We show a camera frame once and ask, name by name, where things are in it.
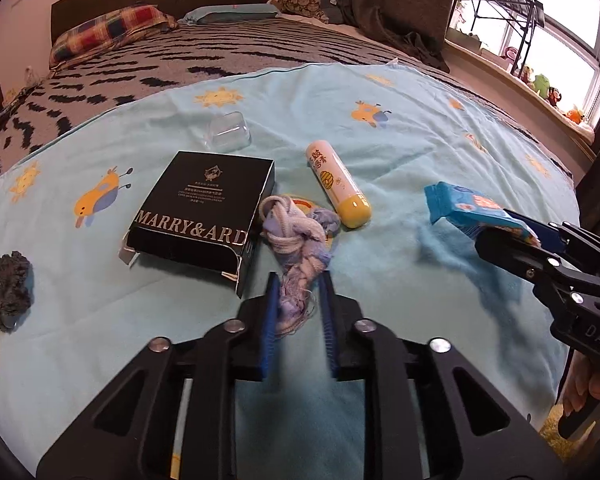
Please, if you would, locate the black scrunchie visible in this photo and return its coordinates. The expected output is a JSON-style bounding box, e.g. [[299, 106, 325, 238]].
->
[[0, 250, 35, 333]]

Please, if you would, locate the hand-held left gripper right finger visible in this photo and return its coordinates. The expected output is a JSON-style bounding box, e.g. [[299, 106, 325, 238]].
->
[[319, 270, 568, 480]]

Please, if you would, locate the blue white knotted rope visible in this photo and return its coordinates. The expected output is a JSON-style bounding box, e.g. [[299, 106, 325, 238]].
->
[[259, 195, 342, 336]]

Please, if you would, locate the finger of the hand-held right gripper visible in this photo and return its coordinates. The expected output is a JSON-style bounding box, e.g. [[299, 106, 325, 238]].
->
[[475, 227, 571, 286], [502, 208, 600, 266]]

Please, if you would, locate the light blue printed sheet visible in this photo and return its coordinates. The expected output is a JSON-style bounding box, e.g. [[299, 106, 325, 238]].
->
[[0, 57, 581, 480]]

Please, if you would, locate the clear plastic cup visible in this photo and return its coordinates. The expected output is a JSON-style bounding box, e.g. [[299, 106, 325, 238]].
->
[[202, 111, 252, 152]]

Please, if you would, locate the yellow fuzzy slipper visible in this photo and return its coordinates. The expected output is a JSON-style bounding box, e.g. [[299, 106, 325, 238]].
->
[[539, 402, 581, 462]]

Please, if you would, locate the blue snack packet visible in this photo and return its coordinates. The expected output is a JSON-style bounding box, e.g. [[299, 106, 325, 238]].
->
[[424, 181, 541, 246]]

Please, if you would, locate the window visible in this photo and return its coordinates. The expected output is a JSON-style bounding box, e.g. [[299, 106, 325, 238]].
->
[[445, 0, 600, 126]]

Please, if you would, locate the brown curtain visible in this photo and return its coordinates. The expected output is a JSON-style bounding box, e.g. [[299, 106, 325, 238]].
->
[[330, 0, 461, 73]]

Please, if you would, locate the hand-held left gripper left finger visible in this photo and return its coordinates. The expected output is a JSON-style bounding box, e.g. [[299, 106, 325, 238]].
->
[[36, 271, 283, 480]]

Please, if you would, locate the plaid pillow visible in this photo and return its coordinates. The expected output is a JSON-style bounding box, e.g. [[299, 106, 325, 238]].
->
[[49, 4, 178, 68]]

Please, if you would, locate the blue pillow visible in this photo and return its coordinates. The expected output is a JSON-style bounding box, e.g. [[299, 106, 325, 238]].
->
[[179, 4, 281, 26]]

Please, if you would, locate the person's right hand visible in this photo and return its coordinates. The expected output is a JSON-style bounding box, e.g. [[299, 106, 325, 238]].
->
[[561, 360, 591, 413]]

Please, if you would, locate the black folding rack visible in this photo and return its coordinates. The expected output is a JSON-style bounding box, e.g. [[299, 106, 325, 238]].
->
[[450, 0, 546, 81]]

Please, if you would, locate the grey zigzag bedspread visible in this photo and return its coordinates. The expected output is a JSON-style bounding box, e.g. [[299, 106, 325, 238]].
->
[[0, 17, 576, 196]]

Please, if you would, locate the black cosmetics box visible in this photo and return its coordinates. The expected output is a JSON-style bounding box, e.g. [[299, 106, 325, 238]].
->
[[119, 151, 276, 298]]

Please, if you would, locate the yellow white bottle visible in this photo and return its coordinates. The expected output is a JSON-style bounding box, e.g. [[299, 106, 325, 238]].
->
[[305, 140, 371, 229]]

